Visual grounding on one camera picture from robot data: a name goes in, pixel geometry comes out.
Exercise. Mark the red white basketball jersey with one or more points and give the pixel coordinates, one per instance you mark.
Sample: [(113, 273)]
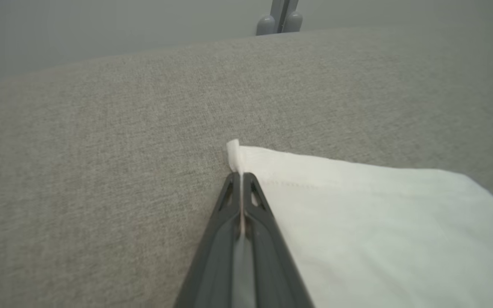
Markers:
[(379, 231)]

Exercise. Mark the grey fabric sofa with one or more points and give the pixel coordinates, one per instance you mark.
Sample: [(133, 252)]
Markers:
[(101, 149)]

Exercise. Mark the grey rounded post cap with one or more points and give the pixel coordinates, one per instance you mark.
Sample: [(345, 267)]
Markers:
[(294, 22), (265, 26)]

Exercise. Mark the grey partition post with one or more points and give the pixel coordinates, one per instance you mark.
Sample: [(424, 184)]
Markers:
[(284, 15)]

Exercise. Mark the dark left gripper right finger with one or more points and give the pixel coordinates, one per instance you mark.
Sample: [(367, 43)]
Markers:
[(272, 265)]

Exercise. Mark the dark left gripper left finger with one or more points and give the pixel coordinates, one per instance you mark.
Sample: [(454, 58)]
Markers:
[(212, 265)]

